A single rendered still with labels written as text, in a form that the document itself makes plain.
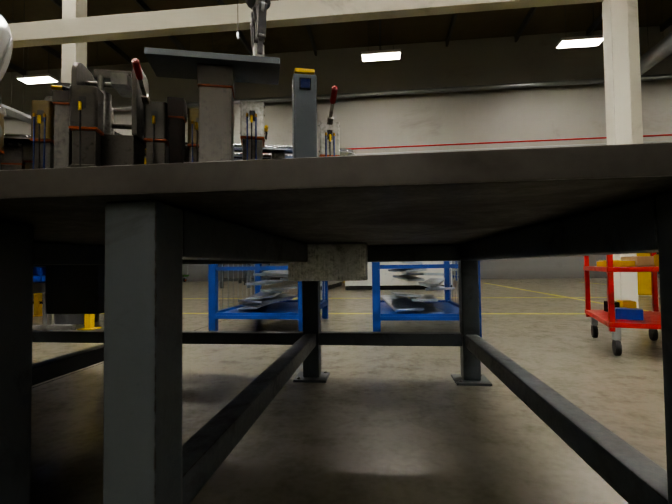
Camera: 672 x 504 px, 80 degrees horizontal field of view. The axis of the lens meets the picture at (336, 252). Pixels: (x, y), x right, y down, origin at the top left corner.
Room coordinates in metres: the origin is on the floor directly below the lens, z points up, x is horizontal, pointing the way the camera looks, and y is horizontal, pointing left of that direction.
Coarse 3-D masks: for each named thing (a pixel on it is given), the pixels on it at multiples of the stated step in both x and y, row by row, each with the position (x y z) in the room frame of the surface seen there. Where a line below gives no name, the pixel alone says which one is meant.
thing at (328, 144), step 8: (320, 128) 1.36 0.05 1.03; (328, 128) 1.36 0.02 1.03; (336, 128) 1.37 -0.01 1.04; (320, 136) 1.36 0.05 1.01; (328, 136) 1.36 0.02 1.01; (336, 136) 1.37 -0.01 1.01; (320, 144) 1.36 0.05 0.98; (328, 144) 1.36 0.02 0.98; (336, 144) 1.37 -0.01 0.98; (320, 152) 1.36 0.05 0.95; (328, 152) 1.36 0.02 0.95; (336, 152) 1.37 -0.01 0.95
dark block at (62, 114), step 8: (56, 96) 1.18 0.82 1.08; (64, 96) 1.18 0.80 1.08; (56, 104) 1.18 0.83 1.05; (64, 104) 1.19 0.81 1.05; (56, 112) 1.18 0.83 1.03; (64, 112) 1.19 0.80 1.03; (56, 120) 1.18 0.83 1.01; (64, 120) 1.19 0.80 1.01; (56, 128) 1.18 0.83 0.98; (64, 128) 1.19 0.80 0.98; (56, 136) 1.18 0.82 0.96; (64, 136) 1.19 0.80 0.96; (56, 144) 1.18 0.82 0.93; (64, 144) 1.19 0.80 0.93; (56, 152) 1.18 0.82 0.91; (64, 152) 1.19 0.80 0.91; (56, 160) 1.18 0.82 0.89; (64, 160) 1.19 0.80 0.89
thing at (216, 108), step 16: (208, 64) 1.13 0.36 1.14; (208, 80) 1.13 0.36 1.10; (224, 80) 1.14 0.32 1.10; (208, 96) 1.14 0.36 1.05; (224, 96) 1.15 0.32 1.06; (208, 112) 1.14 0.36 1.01; (224, 112) 1.15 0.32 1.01; (208, 128) 1.14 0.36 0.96; (224, 128) 1.15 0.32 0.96; (208, 144) 1.14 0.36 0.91; (224, 144) 1.15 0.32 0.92; (208, 160) 1.14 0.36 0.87; (224, 160) 1.15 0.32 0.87
